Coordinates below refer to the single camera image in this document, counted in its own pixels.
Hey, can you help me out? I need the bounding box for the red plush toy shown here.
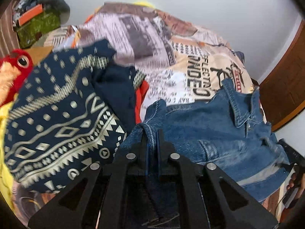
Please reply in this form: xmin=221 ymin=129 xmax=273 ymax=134
xmin=1 ymin=49 xmax=33 ymax=106

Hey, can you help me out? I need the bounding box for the wooden wardrobe frame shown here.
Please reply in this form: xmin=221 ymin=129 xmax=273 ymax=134
xmin=259 ymin=20 xmax=305 ymax=131

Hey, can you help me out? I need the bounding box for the blue denim jacket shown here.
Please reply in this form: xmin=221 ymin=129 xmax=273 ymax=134
xmin=116 ymin=77 xmax=292 ymax=229

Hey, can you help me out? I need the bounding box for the striped brown curtain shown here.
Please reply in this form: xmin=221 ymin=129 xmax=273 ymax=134
xmin=0 ymin=0 xmax=20 ymax=58

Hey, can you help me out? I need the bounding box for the navy patterned folded garment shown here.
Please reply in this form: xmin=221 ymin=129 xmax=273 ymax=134
xmin=4 ymin=40 xmax=145 ymax=193

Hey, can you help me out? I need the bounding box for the printed newspaper pattern bedspread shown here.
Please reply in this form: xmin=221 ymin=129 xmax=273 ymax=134
xmin=11 ymin=2 xmax=279 ymax=220

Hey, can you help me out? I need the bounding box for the yellow chair back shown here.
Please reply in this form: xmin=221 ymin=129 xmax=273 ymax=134
xmin=133 ymin=1 xmax=155 ymax=8

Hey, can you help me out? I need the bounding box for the person's right hand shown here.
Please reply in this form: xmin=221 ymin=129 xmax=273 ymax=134
xmin=286 ymin=172 xmax=305 ymax=200

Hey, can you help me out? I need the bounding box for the wooden bedside board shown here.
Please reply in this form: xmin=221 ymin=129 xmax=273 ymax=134
xmin=24 ymin=46 xmax=53 ymax=66

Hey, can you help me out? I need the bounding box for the grey pillow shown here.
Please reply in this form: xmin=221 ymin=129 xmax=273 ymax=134
xmin=37 ymin=0 xmax=70 ymax=24

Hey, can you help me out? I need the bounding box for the orange box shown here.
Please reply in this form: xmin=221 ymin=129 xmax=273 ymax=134
xmin=18 ymin=4 xmax=43 ymax=26

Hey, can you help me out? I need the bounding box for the yellow garment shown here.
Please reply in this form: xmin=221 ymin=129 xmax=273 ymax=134
xmin=0 ymin=93 xmax=19 ymax=210

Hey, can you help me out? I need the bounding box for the green patterned box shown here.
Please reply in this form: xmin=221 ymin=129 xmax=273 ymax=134
xmin=15 ymin=9 xmax=60 ymax=49

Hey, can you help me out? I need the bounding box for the red folded garment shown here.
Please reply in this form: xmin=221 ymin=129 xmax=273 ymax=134
xmin=134 ymin=81 xmax=149 ymax=124

